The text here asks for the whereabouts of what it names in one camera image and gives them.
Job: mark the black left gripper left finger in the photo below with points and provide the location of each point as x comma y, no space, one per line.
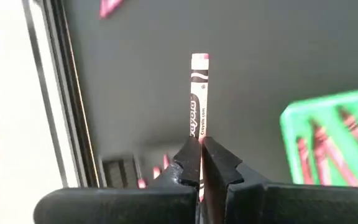
120,205

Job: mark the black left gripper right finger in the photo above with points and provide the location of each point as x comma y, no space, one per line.
275,205

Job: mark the pink crayon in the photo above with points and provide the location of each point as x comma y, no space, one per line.
166,161
141,183
109,7
156,172
328,146
357,130
199,93
304,161

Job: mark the black table mat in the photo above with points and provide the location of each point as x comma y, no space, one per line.
259,46

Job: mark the black table frame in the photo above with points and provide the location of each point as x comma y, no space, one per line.
73,93

